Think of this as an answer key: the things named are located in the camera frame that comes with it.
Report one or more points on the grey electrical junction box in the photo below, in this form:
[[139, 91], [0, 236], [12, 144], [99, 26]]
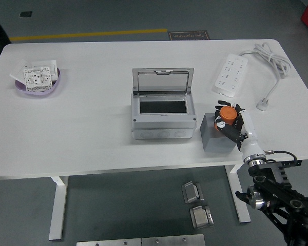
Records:
[[164, 128]]

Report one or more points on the white power strip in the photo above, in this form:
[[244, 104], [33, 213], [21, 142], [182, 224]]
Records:
[[229, 74]]

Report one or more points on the purple oval bowl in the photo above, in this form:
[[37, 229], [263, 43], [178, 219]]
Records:
[[41, 93]]

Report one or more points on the transparent hinged box lid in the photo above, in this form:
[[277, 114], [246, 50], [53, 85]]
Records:
[[161, 82]]

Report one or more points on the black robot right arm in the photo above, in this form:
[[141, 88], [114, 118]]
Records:
[[272, 174]]

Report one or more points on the grey metal base plate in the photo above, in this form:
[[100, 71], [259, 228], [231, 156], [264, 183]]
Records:
[[173, 241], [107, 243]]

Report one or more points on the white socket module with terminals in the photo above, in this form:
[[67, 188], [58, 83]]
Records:
[[37, 78]]

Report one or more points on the orange cylinder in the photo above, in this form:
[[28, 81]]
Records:
[[227, 115]]

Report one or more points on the grey cube with round hole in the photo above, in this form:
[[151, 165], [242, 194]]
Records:
[[215, 144]]

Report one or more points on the white flat cover plate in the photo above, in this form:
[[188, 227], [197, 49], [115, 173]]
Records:
[[16, 70]]

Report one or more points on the white table leg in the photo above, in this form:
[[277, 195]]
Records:
[[242, 212], [57, 205]]

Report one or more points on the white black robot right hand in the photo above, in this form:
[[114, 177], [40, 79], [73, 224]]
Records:
[[250, 146]]

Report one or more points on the metal block on floor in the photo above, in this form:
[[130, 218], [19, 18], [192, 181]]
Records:
[[192, 192], [201, 217]]

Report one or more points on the dark floor outlet cover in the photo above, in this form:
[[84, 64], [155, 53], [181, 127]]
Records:
[[25, 14]]

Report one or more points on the white square switch panel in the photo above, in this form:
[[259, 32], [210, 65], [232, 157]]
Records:
[[45, 63]]

